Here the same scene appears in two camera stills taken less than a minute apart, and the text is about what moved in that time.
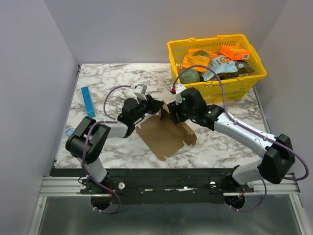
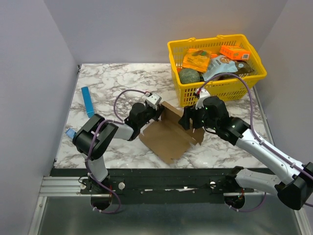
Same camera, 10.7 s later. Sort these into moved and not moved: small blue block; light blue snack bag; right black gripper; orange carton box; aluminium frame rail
Moved: right black gripper
Not moved: light blue snack bag; aluminium frame rail; small blue block; orange carton box
